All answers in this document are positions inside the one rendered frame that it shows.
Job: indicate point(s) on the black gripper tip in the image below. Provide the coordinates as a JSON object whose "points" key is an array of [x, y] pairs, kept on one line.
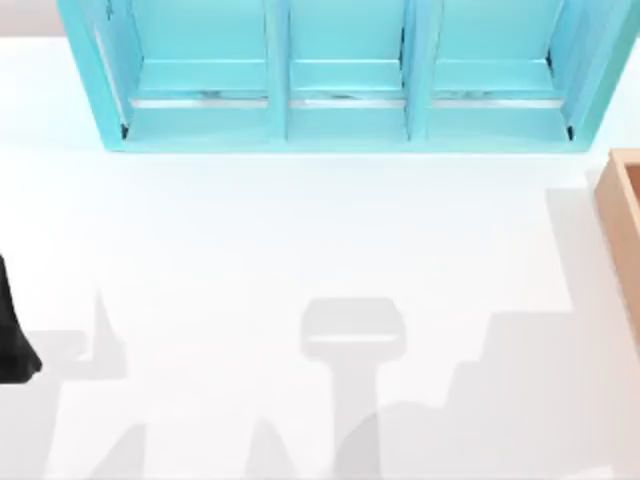
{"points": [[11, 345]]}

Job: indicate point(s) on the light blue rack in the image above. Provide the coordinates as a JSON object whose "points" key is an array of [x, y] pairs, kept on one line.
{"points": [[350, 127]]}

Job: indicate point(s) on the salmon-coloured shallow box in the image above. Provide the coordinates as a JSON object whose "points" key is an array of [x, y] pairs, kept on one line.
{"points": [[619, 220]]}

